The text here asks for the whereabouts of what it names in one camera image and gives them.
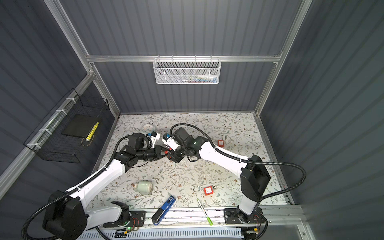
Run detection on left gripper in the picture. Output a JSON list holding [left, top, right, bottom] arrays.
[[136, 144, 171, 162]]

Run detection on red padlock with keys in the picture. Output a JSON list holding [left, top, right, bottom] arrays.
[[193, 186, 216, 196]]

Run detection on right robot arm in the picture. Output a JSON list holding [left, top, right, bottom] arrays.
[[163, 123, 307, 224]]

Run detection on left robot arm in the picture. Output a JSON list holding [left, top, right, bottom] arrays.
[[21, 132, 164, 240]]

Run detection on white round timer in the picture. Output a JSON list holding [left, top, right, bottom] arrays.
[[141, 124, 156, 134]]

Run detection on pale green jar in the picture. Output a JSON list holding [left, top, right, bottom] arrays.
[[134, 181, 154, 195]]

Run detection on blue black utility knife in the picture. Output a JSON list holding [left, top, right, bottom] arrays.
[[152, 196, 176, 226]]

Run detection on yellow green tool in basket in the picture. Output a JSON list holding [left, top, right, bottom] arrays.
[[85, 122, 99, 142]]

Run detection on black box in basket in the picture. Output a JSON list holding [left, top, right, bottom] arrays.
[[61, 114, 98, 138]]

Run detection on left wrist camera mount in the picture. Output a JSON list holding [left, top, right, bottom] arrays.
[[147, 132, 161, 148]]

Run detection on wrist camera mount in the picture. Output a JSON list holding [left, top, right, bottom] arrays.
[[162, 134, 180, 151], [147, 132, 161, 148]]

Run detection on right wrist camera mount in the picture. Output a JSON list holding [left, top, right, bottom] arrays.
[[162, 134, 180, 151]]

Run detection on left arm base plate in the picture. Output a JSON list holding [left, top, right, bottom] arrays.
[[103, 211, 146, 228]]

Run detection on green handled screwdriver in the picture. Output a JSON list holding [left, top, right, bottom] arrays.
[[197, 199, 213, 226]]

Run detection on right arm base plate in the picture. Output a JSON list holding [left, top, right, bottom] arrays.
[[224, 208, 266, 225]]

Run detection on white wire basket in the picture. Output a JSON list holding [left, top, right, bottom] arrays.
[[153, 60, 222, 85]]

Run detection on black wire basket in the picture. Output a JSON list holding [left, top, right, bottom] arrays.
[[24, 91, 110, 164]]

